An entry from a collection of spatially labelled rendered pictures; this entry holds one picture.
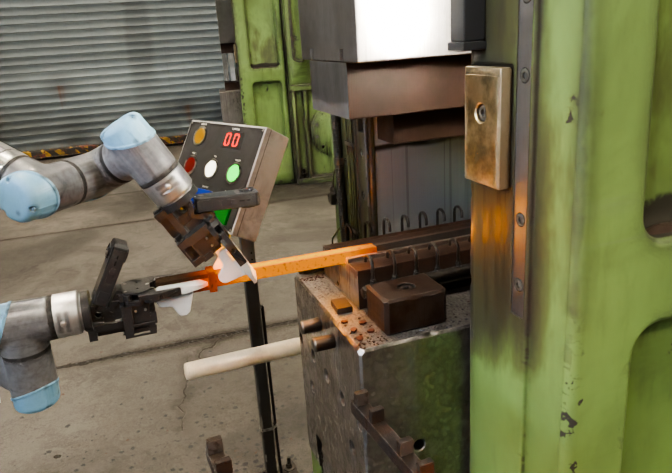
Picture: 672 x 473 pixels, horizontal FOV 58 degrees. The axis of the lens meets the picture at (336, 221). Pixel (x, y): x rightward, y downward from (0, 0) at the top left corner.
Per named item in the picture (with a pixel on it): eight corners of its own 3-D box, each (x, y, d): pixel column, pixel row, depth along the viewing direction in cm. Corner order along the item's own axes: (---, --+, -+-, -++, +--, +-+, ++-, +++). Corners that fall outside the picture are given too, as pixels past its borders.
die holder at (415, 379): (371, 566, 113) (359, 351, 100) (308, 445, 147) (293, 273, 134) (611, 478, 131) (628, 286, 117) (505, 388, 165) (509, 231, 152)
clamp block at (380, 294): (386, 337, 104) (385, 302, 102) (367, 317, 112) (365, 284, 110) (448, 322, 108) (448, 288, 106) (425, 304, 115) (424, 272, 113)
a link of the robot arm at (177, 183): (176, 158, 107) (181, 166, 100) (192, 179, 109) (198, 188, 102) (140, 184, 106) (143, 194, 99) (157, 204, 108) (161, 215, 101)
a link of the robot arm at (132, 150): (109, 122, 104) (144, 101, 100) (150, 173, 108) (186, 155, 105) (85, 144, 97) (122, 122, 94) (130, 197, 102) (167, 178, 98)
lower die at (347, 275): (359, 309, 115) (357, 267, 112) (324, 273, 133) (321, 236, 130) (545, 268, 128) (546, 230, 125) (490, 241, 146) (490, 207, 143)
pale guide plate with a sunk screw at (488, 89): (497, 190, 87) (499, 68, 82) (463, 178, 95) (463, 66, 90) (510, 188, 88) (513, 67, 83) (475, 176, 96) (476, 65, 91)
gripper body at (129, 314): (157, 315, 113) (88, 328, 110) (151, 272, 111) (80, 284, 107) (161, 332, 106) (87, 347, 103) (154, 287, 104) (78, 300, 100)
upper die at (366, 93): (349, 120, 104) (346, 62, 101) (312, 109, 122) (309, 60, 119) (552, 96, 117) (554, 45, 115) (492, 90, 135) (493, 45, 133)
